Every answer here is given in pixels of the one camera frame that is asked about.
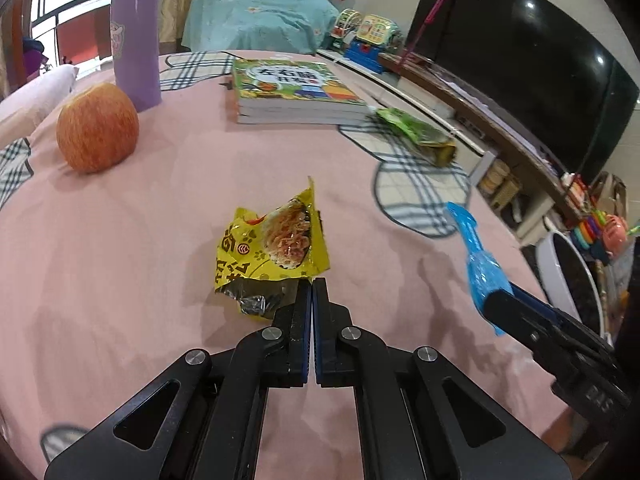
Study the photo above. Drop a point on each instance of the colourful activity toy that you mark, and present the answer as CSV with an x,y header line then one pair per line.
x,y
370,35

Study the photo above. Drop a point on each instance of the pink toy basket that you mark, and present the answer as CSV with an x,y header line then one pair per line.
x,y
615,237

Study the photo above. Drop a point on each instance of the white television cabinet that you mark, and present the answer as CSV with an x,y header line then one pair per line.
x,y
480,125

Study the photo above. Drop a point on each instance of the black television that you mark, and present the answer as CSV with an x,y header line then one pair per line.
x,y
525,50

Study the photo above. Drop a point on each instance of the pink stick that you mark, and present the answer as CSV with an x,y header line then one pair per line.
x,y
435,5

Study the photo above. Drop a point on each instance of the red apple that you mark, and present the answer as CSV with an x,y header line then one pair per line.
x,y
97,127

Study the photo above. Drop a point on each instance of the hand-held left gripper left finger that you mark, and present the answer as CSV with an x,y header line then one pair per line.
x,y
303,320

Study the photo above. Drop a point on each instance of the yellow snack wrapper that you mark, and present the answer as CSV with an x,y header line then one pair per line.
x,y
280,240

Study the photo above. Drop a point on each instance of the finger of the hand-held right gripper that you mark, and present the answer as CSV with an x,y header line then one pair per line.
x,y
515,317

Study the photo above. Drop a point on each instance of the red toy cash register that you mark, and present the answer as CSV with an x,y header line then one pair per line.
x,y
577,190

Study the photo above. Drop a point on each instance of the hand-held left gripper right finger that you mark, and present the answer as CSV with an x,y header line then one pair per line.
x,y
320,320

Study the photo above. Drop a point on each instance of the stack of green books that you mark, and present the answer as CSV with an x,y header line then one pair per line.
x,y
295,90

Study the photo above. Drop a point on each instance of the black trash bin white rim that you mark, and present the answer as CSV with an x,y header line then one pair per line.
x,y
570,280

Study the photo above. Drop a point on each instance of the blue wrapper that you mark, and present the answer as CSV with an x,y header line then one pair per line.
x,y
480,270

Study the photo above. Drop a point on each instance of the pink plaid tablecloth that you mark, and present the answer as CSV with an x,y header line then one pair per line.
x,y
165,240

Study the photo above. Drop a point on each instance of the green snack wrapper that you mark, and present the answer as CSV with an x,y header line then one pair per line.
x,y
415,132

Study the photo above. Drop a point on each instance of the stack of yellow containers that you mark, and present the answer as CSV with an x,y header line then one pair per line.
x,y
492,177

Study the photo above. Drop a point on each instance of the sofa with light blue cover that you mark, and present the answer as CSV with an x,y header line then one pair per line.
x,y
255,15

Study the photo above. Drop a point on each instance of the purple cup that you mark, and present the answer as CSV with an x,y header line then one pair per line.
x,y
136,45

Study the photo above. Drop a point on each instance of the wooden toy house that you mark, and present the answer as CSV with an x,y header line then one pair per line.
x,y
506,194

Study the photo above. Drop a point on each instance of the window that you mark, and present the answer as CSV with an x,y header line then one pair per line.
x,y
75,15

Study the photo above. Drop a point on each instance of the pale pink pillow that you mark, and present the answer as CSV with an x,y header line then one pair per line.
x,y
35,95

